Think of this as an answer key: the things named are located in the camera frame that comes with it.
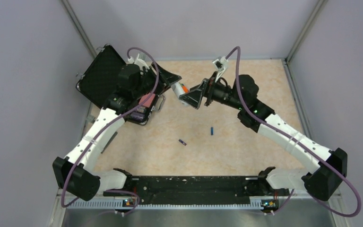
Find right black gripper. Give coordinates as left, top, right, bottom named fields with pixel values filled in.
left=180, top=72, right=244, bottom=111

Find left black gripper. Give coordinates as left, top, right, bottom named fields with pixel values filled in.
left=133, top=61, right=182, bottom=99

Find white remote control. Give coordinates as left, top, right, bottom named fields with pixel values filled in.
left=171, top=82, right=189, bottom=106

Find purple AAA battery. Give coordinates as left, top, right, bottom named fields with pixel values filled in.
left=179, top=139, right=187, bottom=146

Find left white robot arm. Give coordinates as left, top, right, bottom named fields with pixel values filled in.
left=52, top=62, right=181, bottom=201

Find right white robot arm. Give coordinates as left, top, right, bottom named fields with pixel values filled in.
left=178, top=73, right=347, bottom=201

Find colourful toy brick car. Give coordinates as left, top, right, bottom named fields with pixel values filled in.
left=180, top=83, right=189, bottom=93

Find pink playing card deck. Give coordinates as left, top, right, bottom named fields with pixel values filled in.
left=138, top=93, right=156, bottom=108

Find black poker chip case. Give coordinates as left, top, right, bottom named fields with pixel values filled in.
left=77, top=44, right=169, bottom=125

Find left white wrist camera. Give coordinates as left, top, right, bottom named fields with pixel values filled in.
left=128, top=53, right=151, bottom=71

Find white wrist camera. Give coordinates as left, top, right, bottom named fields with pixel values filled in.
left=128, top=53, right=151, bottom=71
left=212, top=56, right=228, bottom=80

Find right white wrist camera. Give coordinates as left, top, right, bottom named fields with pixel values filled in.
left=212, top=56, right=228, bottom=80

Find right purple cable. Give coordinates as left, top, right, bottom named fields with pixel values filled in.
left=225, top=46, right=362, bottom=218

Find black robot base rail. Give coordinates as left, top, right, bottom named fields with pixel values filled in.
left=103, top=175, right=295, bottom=208

